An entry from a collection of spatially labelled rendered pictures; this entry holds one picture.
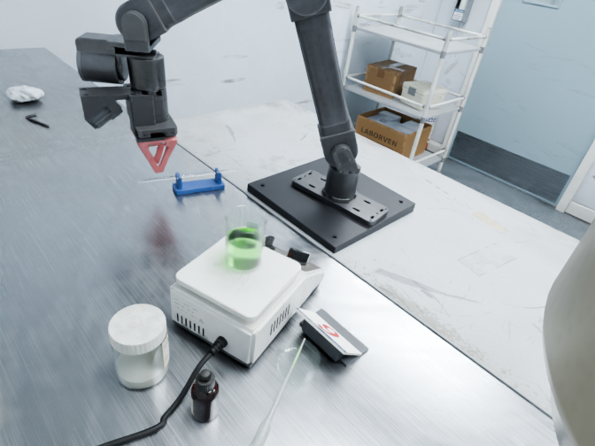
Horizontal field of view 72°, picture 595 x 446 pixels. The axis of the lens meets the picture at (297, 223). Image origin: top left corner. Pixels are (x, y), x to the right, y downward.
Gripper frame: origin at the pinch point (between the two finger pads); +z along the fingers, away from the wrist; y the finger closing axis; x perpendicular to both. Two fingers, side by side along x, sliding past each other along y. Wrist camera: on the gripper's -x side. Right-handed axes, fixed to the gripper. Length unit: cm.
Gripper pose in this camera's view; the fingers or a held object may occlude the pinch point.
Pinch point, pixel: (157, 164)
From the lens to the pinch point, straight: 82.4
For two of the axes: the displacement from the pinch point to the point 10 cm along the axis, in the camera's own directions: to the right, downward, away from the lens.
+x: 8.8, -1.9, 4.3
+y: 4.6, 5.5, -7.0
